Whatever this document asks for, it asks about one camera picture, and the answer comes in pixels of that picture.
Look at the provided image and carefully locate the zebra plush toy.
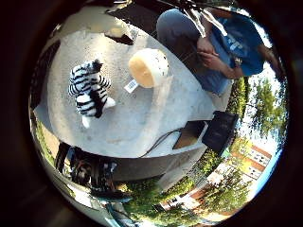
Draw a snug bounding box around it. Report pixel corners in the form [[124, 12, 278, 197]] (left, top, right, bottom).
[[67, 59, 116, 130]]

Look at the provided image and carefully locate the white barcode tag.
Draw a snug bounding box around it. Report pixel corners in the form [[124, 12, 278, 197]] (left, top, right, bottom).
[[123, 79, 140, 95]]

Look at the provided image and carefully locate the round cookie plush toy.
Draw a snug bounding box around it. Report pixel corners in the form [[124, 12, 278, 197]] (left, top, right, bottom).
[[127, 47, 170, 89]]

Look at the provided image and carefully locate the black box case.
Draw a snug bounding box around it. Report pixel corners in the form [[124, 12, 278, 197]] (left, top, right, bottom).
[[201, 110, 240, 156]]

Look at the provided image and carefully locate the person in blue shirt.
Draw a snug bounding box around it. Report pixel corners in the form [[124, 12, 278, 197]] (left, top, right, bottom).
[[155, 6, 287, 96]]

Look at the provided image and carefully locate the orange white building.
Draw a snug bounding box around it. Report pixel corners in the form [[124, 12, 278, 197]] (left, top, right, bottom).
[[160, 143, 274, 211]]

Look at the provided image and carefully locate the black slatted plastic basket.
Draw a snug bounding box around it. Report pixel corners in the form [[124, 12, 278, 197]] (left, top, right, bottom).
[[28, 39, 62, 110]]

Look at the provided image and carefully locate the black cable on table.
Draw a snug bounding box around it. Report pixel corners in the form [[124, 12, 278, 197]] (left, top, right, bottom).
[[137, 128, 184, 159]]

